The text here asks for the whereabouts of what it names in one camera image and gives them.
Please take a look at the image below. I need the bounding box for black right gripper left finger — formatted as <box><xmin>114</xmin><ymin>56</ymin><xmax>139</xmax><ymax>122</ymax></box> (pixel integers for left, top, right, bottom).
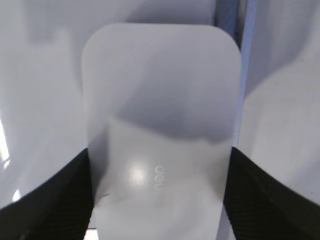
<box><xmin>0</xmin><ymin>149</ymin><xmax>93</xmax><ymax>240</ymax></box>

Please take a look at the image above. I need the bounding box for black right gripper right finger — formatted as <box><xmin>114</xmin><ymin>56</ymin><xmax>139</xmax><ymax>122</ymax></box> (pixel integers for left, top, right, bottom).
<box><xmin>223</xmin><ymin>147</ymin><xmax>320</xmax><ymax>240</ymax></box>

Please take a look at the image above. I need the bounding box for white whiteboard eraser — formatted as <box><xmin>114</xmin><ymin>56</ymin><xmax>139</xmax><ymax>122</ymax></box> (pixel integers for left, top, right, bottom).
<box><xmin>81</xmin><ymin>23</ymin><xmax>241</xmax><ymax>240</ymax></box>

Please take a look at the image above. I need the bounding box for white aluminium-framed whiteboard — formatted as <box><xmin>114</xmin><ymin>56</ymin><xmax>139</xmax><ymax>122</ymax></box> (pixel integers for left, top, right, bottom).
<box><xmin>0</xmin><ymin>0</ymin><xmax>320</xmax><ymax>240</ymax></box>

